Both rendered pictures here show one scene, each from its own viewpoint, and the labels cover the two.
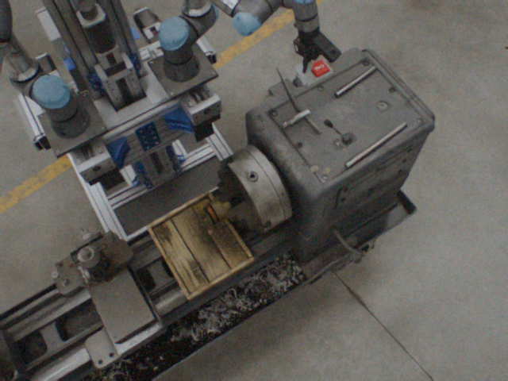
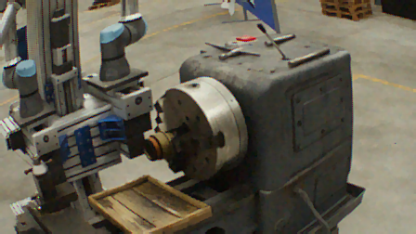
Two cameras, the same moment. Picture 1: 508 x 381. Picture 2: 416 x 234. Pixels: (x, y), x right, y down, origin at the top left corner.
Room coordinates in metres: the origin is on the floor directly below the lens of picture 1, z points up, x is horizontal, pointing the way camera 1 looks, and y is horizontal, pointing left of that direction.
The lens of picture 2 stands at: (-0.93, 0.23, 1.81)
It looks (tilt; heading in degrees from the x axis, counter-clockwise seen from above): 21 degrees down; 353
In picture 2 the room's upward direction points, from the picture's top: 7 degrees counter-clockwise
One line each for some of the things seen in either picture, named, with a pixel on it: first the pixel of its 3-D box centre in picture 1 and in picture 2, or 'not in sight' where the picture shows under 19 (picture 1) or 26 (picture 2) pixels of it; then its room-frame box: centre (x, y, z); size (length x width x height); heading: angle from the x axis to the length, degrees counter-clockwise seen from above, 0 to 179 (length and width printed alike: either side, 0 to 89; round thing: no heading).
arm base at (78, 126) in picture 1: (67, 115); (30, 100); (1.12, 0.76, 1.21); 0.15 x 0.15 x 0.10
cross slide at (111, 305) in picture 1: (110, 284); (58, 219); (0.52, 0.61, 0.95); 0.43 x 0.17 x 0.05; 30
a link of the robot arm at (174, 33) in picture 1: (176, 38); (112, 39); (1.36, 0.32, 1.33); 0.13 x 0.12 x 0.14; 141
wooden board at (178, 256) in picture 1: (199, 244); (144, 207); (0.69, 0.28, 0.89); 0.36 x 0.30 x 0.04; 30
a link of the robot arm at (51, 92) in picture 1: (53, 96); (25, 76); (1.12, 0.76, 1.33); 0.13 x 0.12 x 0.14; 50
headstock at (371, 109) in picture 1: (336, 140); (279, 99); (1.04, -0.29, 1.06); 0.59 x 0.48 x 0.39; 120
